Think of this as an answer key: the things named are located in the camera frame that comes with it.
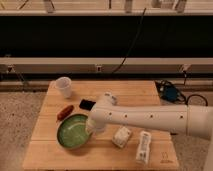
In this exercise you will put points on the brown sausage toy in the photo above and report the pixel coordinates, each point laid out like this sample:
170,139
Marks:
65,112

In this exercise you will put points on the green ceramic bowl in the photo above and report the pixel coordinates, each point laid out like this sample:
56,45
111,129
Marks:
71,133

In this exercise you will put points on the blue power box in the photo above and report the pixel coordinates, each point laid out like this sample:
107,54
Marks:
170,93

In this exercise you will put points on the white wall outlet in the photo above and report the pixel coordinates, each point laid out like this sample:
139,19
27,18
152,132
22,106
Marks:
99,69

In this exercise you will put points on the translucent plastic cup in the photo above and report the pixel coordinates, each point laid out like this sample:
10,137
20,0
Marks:
63,85

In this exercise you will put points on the white squeeze tube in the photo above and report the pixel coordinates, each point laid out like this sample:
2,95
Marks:
143,149

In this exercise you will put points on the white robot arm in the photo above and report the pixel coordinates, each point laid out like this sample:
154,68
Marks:
189,119

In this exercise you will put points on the black rectangular phone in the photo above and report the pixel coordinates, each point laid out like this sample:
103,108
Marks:
86,104

